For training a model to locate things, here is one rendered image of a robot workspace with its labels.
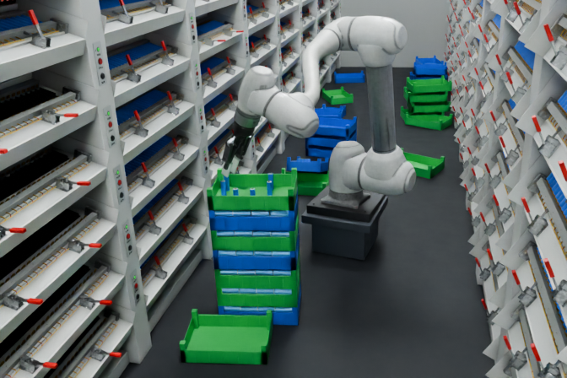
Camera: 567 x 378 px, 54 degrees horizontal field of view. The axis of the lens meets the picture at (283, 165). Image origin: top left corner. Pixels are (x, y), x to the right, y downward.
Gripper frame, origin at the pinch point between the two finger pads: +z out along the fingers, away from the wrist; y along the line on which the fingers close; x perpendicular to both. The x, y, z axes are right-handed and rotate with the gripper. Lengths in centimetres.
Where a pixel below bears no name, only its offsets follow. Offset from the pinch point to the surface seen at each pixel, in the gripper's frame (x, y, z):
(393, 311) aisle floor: -74, 26, 30
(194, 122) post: 33.3, 17.1, 7.6
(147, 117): 33.5, -11.3, -3.8
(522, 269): -97, -6, -39
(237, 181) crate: -2.3, 4.7, 7.8
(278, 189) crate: -16.6, 10.3, 3.4
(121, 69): 37, -25, -25
